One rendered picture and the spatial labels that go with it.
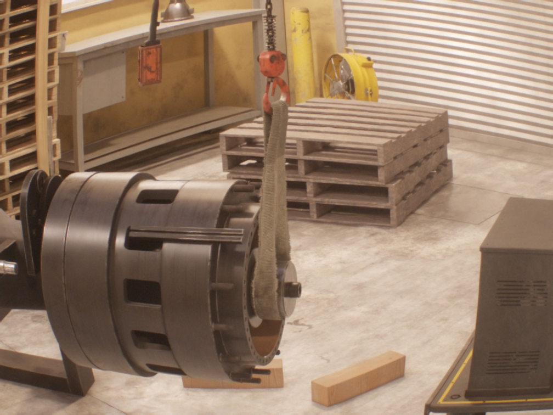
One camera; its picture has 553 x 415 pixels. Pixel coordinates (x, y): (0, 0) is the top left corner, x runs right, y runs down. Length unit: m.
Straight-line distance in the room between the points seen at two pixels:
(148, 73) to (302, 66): 6.42
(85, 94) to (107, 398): 3.63
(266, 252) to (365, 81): 5.36
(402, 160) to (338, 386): 2.61
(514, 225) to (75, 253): 1.35
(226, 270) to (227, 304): 0.08
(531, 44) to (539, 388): 5.11
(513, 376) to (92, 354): 1.31
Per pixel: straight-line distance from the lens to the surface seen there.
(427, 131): 6.58
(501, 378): 3.07
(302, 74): 8.88
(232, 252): 2.49
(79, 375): 3.98
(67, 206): 2.63
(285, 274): 2.60
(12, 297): 2.89
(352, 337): 4.55
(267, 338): 2.79
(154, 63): 2.48
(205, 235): 2.46
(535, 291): 2.94
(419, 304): 4.88
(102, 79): 7.33
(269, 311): 2.61
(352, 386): 3.91
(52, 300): 2.60
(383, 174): 5.99
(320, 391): 3.86
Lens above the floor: 1.74
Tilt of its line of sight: 15 degrees down
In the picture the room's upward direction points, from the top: 3 degrees counter-clockwise
